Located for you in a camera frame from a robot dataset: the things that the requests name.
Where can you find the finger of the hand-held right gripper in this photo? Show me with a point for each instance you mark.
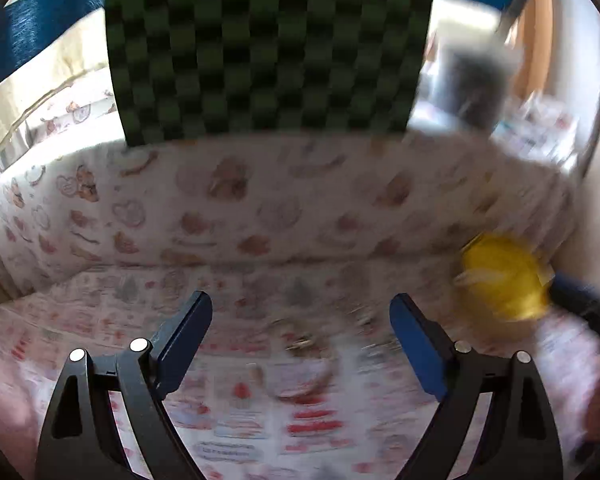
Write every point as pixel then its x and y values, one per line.
pixel 580 295

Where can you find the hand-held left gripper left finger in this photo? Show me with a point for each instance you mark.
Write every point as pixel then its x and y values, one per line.
pixel 185 345

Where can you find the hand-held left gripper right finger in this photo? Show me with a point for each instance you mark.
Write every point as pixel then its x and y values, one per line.
pixel 420 350

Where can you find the gold hexagonal box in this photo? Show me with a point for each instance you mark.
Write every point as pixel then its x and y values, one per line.
pixel 505 275

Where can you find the red print sheet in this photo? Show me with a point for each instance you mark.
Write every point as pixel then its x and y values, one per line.
pixel 290 425

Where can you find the bear print padded cover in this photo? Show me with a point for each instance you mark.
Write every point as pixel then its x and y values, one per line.
pixel 280 210

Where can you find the green checkered box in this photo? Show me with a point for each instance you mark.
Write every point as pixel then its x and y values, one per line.
pixel 270 45

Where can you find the striped blanket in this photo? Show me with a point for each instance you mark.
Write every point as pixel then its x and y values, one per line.
pixel 30 25

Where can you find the wooden frame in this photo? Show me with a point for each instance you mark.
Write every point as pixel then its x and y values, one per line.
pixel 535 35

